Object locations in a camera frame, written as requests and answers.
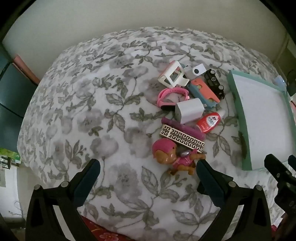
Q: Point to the black and cream patterned box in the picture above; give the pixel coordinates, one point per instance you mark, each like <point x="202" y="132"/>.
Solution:
<point x="185" y="140"/>

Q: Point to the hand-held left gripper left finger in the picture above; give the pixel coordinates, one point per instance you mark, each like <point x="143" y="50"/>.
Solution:
<point x="84" y="187"/>

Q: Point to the green packet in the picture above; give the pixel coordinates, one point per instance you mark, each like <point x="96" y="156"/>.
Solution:
<point x="9" y="154"/>

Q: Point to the white plastic holder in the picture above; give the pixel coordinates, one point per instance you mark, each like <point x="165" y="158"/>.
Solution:
<point x="167" y="80"/>

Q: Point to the purple plastic stick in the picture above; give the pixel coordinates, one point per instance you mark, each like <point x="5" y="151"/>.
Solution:
<point x="182" y="127"/>

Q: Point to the pink board edge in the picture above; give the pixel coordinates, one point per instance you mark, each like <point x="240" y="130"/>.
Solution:
<point x="25" y="68"/>

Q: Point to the pink pup toy figure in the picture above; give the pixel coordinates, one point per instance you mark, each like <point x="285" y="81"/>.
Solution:
<point x="161" y="150"/>

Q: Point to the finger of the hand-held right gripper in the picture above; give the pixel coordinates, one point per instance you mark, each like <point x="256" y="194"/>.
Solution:
<point x="292" y="160"/>
<point x="276" y="165"/>

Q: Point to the red floral mat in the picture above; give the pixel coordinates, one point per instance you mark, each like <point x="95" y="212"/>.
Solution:
<point x="104" y="234"/>

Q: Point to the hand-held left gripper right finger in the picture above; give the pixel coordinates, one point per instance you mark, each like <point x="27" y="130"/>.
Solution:
<point x="205" y="178"/>

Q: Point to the black toy car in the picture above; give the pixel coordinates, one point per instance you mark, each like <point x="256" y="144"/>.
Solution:
<point x="215" y="84"/>

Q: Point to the black electronic device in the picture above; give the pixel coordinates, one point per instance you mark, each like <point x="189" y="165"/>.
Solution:
<point x="291" y="82"/>

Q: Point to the grey floral blanket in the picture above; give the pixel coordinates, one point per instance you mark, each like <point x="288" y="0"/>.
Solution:
<point x="92" y="115"/>

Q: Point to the white charger block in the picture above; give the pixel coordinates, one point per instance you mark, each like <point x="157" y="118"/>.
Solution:
<point x="188" y="111"/>

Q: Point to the red glue bottle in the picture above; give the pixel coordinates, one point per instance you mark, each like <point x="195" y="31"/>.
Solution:
<point x="208" y="122"/>

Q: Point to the teal rimmed white tray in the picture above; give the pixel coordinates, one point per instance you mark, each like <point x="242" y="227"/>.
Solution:
<point x="259" y="115"/>

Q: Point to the dark teal cabinet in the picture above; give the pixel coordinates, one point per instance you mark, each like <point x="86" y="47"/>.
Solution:
<point x="11" y="97"/>

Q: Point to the pink watch band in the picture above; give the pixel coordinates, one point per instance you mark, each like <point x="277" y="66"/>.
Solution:
<point x="171" y="92"/>

